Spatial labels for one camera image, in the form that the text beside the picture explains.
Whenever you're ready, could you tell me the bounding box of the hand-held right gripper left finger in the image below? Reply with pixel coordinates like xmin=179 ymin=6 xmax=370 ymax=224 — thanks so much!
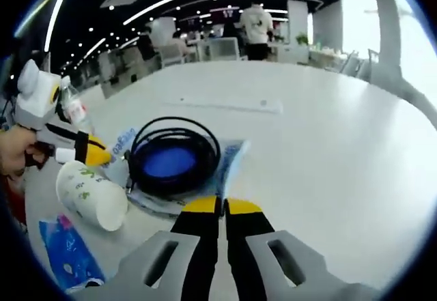
xmin=117 ymin=195 xmax=227 ymax=301

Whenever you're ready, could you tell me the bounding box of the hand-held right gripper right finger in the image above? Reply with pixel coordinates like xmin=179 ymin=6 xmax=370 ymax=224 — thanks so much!
xmin=225 ymin=197 xmax=380 ymax=301

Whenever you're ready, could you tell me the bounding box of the clear plastic bottle red label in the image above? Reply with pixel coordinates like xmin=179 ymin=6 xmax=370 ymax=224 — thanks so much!
xmin=58 ymin=75 xmax=96 ymax=134

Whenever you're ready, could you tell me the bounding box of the white paper cup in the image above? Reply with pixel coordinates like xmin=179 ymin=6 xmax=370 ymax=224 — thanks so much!
xmin=55 ymin=160 xmax=130 ymax=233

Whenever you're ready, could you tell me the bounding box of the black cable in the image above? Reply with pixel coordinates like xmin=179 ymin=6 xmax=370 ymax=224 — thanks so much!
xmin=126 ymin=116 xmax=222 ymax=196

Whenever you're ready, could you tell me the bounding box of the blue round disc packet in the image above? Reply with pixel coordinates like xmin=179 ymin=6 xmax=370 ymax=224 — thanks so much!
xmin=104 ymin=126 xmax=253 ymax=217

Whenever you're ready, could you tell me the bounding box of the blue and pink packet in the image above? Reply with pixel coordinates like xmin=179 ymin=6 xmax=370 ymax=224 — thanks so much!
xmin=38 ymin=214 xmax=107 ymax=291

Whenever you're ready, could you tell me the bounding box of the person's left hand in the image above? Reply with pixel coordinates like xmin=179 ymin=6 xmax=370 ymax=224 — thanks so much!
xmin=0 ymin=127 xmax=44 ymax=179

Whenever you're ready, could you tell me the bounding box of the white mesh chair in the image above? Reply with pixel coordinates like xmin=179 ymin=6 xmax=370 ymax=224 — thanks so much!
xmin=158 ymin=43 xmax=187 ymax=69
xmin=208 ymin=37 xmax=240 ymax=63

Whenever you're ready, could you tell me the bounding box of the white table cable hatch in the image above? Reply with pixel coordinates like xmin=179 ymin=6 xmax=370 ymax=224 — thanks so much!
xmin=160 ymin=94 xmax=285 ymax=115

